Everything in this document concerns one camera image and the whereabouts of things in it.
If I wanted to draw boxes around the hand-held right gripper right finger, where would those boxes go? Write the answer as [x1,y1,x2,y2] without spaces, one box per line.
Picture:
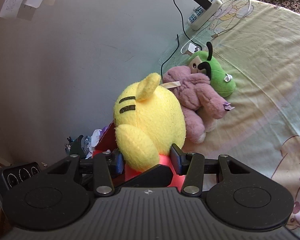
[170,144,252,195]

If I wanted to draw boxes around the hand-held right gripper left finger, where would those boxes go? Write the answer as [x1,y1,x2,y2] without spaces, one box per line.
[47,149,125,197]

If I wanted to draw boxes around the red cardboard box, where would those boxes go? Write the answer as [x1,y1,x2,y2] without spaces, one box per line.
[92,121,187,188]

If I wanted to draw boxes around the yellow plush toy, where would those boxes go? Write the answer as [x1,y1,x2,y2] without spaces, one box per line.
[112,72,187,172]

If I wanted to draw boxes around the pink plush toy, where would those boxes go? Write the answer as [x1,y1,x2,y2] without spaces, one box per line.
[162,65,235,144]

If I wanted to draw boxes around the pile of clothes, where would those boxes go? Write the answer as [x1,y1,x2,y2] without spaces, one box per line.
[64,129,108,159]

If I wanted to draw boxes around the green plush toy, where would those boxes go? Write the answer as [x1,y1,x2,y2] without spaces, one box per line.
[189,41,237,98]

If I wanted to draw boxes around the black device with dials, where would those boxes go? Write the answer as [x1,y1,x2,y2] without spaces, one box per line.
[0,162,42,202]

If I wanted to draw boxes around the printed bed sheet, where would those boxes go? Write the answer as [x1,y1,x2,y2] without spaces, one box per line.
[155,0,300,239]

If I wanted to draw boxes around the white charger plug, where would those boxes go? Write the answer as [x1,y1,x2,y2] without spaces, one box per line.
[187,43,202,55]

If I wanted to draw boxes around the white power strip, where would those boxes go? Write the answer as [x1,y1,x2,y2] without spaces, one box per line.
[187,0,223,30]

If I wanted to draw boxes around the black power adapter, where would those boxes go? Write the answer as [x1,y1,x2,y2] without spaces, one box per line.
[190,0,213,12]

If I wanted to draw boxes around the black cable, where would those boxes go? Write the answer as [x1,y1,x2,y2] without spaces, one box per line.
[161,0,203,80]

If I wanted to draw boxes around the white cable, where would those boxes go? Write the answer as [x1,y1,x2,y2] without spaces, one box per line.
[181,0,254,55]

